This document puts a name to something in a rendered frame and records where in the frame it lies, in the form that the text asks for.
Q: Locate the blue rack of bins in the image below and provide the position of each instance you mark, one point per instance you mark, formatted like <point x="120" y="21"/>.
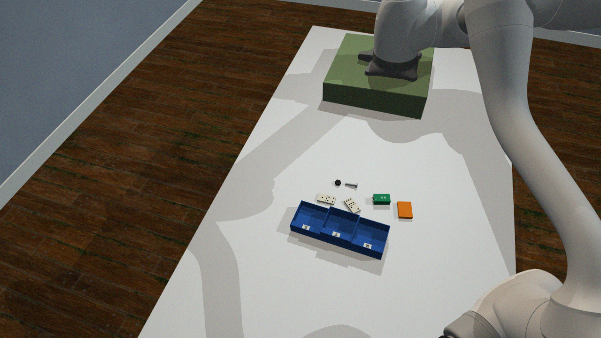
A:
<point x="338" y="227"/>

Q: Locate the orange flat square pad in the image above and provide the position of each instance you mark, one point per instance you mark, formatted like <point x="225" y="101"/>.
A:
<point x="404" y="210"/>

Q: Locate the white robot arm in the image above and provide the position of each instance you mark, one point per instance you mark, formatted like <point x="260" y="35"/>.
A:
<point x="532" y="303"/>

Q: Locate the green battery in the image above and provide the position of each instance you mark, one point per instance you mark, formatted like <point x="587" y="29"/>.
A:
<point x="381" y="199"/>

